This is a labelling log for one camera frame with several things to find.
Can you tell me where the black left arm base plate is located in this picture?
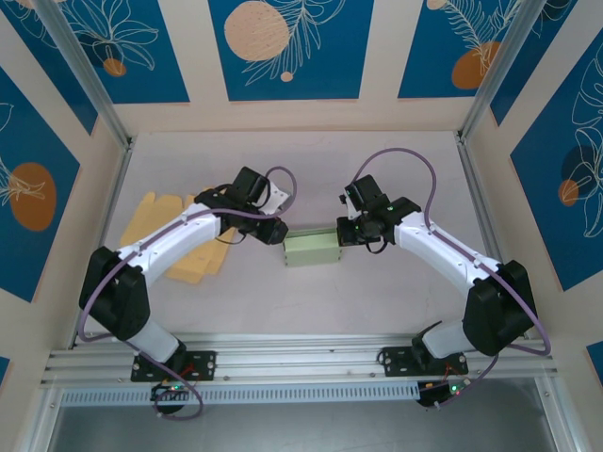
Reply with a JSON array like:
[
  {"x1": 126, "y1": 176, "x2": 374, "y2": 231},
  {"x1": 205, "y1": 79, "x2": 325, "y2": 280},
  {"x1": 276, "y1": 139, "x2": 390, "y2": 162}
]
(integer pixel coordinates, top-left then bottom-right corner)
[{"x1": 130, "y1": 350, "x2": 218, "y2": 382}]

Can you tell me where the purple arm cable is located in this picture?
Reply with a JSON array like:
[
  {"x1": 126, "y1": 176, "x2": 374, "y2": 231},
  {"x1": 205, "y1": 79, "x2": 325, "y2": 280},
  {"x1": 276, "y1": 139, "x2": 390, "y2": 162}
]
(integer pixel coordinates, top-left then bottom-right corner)
[
  {"x1": 77, "y1": 165, "x2": 298, "y2": 420},
  {"x1": 350, "y1": 148, "x2": 552, "y2": 411}
]

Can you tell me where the grey slotted cable duct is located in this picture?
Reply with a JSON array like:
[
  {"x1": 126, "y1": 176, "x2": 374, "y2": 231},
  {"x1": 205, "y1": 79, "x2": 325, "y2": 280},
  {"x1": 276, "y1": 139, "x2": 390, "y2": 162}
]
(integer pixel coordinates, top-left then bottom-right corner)
[{"x1": 59, "y1": 381, "x2": 420, "y2": 407}]

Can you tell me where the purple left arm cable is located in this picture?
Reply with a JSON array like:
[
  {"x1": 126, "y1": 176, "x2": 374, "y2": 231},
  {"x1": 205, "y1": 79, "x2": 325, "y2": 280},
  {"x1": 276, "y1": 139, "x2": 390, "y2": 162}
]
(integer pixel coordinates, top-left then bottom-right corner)
[{"x1": 77, "y1": 165, "x2": 298, "y2": 420}]

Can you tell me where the black control board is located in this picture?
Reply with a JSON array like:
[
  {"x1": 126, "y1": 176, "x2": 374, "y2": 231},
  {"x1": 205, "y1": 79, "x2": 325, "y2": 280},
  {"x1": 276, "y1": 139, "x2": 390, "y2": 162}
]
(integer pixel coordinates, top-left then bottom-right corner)
[
  {"x1": 150, "y1": 381, "x2": 192, "y2": 402},
  {"x1": 416, "y1": 379, "x2": 467, "y2": 410}
]

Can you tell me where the aluminium cross rail frame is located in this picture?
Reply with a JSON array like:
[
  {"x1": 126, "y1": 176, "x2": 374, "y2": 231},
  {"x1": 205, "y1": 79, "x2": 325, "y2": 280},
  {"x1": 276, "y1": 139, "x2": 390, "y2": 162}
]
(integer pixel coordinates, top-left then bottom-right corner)
[{"x1": 40, "y1": 331, "x2": 560, "y2": 385}]

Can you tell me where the thin black right gripper cable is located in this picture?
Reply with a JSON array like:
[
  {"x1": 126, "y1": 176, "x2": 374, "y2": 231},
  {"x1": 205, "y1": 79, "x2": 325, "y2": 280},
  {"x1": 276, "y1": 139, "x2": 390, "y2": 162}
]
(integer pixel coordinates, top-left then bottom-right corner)
[{"x1": 365, "y1": 234, "x2": 398, "y2": 258}]

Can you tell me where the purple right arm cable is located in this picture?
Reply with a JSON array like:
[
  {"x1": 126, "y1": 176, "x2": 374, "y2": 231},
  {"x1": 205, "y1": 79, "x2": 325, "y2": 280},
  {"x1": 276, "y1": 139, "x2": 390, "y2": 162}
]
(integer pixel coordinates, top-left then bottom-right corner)
[{"x1": 350, "y1": 148, "x2": 552, "y2": 411}]

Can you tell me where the yellow paper box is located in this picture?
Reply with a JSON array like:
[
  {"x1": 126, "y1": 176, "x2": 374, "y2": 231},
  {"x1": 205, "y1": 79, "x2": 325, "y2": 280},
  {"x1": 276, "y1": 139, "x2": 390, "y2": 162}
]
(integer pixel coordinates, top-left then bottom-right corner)
[{"x1": 120, "y1": 190, "x2": 232, "y2": 287}]

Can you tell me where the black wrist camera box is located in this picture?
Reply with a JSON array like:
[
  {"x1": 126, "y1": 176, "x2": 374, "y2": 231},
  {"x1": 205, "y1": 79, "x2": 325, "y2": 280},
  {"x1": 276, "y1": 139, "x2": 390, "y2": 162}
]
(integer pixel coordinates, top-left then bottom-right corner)
[
  {"x1": 232, "y1": 166, "x2": 289, "y2": 212},
  {"x1": 338, "y1": 173, "x2": 383, "y2": 220}
]

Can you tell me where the aluminium side rail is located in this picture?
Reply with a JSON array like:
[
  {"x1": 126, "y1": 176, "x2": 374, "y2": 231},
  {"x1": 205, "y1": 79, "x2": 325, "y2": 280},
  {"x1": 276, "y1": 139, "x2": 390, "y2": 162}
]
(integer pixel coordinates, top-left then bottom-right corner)
[
  {"x1": 456, "y1": 134, "x2": 527, "y2": 338},
  {"x1": 70, "y1": 138, "x2": 136, "y2": 349}
]

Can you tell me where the aluminium corner post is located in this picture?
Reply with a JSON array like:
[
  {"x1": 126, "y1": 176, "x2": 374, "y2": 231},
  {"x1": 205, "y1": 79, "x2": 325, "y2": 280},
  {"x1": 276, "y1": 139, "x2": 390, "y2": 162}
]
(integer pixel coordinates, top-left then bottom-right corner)
[
  {"x1": 459, "y1": 0, "x2": 541, "y2": 142},
  {"x1": 35, "y1": 0, "x2": 133, "y2": 152}
]

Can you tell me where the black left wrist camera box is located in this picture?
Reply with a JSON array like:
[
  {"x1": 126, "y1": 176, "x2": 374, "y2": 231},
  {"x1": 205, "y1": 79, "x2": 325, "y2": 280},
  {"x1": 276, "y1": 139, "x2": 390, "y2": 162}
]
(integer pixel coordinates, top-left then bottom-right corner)
[{"x1": 232, "y1": 166, "x2": 289, "y2": 212}]

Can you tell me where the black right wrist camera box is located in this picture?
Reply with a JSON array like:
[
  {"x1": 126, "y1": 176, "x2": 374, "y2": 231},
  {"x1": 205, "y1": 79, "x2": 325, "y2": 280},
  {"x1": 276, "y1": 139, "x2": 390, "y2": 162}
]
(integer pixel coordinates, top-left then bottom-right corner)
[{"x1": 338, "y1": 173, "x2": 383, "y2": 220}]

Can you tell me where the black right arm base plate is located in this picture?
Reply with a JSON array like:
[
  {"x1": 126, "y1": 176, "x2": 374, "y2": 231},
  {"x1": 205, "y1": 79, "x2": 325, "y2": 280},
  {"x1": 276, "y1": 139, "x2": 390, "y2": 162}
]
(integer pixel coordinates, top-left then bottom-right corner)
[{"x1": 379, "y1": 346, "x2": 469, "y2": 378}]

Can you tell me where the light green paper box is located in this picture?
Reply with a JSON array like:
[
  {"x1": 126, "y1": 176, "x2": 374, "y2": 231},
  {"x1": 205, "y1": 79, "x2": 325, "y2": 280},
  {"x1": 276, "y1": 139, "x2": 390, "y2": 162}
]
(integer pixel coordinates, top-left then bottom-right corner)
[{"x1": 282, "y1": 227, "x2": 344, "y2": 269}]

